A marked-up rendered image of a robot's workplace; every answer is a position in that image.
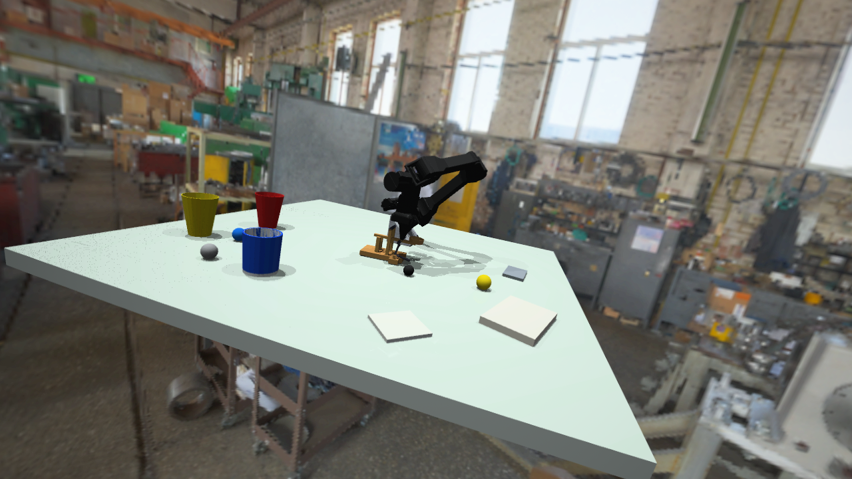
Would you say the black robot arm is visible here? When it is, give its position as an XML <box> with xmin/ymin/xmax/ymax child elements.
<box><xmin>381</xmin><ymin>151</ymin><xmax>488</xmax><ymax>232</ymax></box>

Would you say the dark red cup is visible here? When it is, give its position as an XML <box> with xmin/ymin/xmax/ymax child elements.
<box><xmin>255</xmin><ymin>192</ymin><xmax>284</xmax><ymax>229</ymax></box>

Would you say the blue mug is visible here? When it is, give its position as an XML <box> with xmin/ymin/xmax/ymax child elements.
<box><xmin>242</xmin><ymin>228</ymin><xmax>283</xmax><ymax>277</ymax></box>

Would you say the olive yellow cup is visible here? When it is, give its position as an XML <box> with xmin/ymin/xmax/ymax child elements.
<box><xmin>181</xmin><ymin>192</ymin><xmax>219</xmax><ymax>237</ymax></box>

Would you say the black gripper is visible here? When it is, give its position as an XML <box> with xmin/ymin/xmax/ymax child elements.
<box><xmin>391</xmin><ymin>192</ymin><xmax>420</xmax><ymax>240</ymax></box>

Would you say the yellow ball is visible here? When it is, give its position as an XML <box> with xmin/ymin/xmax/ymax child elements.
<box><xmin>477</xmin><ymin>275</ymin><xmax>491</xmax><ymax>290</ymax></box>

